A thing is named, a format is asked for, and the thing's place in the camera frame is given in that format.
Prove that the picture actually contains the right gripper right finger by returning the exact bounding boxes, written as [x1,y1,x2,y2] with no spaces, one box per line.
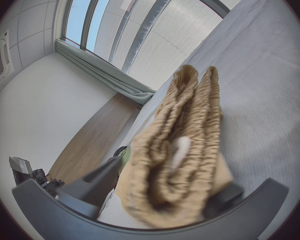
[207,183,244,208]

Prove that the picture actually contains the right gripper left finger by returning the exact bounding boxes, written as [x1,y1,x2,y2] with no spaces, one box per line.
[56,156,123,219]

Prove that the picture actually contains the tan shorts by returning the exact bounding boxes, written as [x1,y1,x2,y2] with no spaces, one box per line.
[115,64,233,228]

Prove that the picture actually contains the bed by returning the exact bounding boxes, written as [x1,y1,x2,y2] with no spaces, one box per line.
[47,0,300,231]

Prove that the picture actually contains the green garment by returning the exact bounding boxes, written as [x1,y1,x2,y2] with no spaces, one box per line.
[116,146,133,170]

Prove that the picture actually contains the blue-green curtain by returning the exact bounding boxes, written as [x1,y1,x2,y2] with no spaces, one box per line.
[54,39,157,104]

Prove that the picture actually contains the white ceiling air vent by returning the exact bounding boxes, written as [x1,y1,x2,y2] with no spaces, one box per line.
[0,29,15,89]

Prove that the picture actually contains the window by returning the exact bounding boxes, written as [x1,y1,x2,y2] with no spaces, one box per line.
[55,0,270,91]

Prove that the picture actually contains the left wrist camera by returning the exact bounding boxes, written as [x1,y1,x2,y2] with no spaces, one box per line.
[32,168,46,184]

